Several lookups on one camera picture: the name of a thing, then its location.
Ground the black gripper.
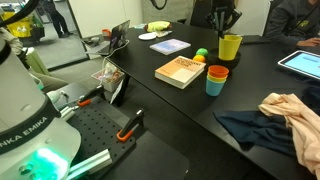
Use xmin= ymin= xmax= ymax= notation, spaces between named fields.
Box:
xmin=205 ymin=5 xmax=242 ymax=31

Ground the yellow top cup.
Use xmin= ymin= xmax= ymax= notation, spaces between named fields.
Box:
xmin=218 ymin=35 xmax=242 ymax=61

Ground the yellow cup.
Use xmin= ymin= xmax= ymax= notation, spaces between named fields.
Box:
xmin=207 ymin=75 xmax=227 ymax=83
xmin=218 ymin=35 xmax=242 ymax=61

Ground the orange cup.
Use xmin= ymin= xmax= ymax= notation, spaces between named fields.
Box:
xmin=208 ymin=65 xmax=229 ymax=78

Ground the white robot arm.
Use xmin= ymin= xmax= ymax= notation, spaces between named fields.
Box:
xmin=0 ymin=40 xmax=190 ymax=180

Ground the green ball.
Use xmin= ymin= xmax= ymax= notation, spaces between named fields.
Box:
xmin=196 ymin=48 xmax=208 ymax=57

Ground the black bowl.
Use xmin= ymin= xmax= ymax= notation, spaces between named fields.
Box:
xmin=208 ymin=48 xmax=241 ymax=71

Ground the light blue book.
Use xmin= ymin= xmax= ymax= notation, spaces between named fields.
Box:
xmin=150 ymin=39 xmax=191 ymax=55

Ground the seated person dark sweater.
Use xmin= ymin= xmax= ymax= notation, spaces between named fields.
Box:
xmin=265 ymin=0 xmax=320 ymax=47

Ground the yellow green plush toy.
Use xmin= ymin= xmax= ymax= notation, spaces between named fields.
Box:
xmin=144 ymin=21 xmax=172 ymax=32

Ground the light blue cup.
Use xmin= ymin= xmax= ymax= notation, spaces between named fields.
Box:
xmin=206 ymin=79 xmax=224 ymax=96

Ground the white plate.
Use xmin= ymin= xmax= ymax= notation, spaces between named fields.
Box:
xmin=138 ymin=33 xmax=157 ymax=40

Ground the tablet with blue screen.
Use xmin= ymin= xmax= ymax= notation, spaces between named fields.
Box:
xmin=277 ymin=50 xmax=320 ymax=80

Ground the open laptop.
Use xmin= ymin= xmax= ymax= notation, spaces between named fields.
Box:
xmin=86 ymin=20 xmax=130 ymax=56

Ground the dark blue cloth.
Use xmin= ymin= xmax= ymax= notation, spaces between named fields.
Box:
xmin=213 ymin=111 xmax=296 ymax=156

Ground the clear plastic snack box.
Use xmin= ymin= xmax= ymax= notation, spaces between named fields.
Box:
xmin=91 ymin=63 xmax=124 ymax=92

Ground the peach cloth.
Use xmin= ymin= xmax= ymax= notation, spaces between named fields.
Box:
xmin=259 ymin=93 xmax=320 ymax=180

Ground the orange black clamp near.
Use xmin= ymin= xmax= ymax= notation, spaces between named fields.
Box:
xmin=116 ymin=109 xmax=144 ymax=142

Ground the orange black clamp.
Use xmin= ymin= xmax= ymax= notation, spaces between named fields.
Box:
xmin=116 ymin=109 xmax=144 ymax=142
xmin=77 ymin=85 xmax=104 ymax=107

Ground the orange black clamp far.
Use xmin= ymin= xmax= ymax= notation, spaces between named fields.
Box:
xmin=77 ymin=85 xmax=104 ymax=107

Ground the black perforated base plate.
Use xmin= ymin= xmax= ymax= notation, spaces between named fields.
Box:
xmin=68 ymin=103 xmax=136 ymax=164

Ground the aluminium profile rail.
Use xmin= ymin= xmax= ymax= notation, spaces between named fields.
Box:
xmin=66 ymin=149 xmax=113 ymax=180

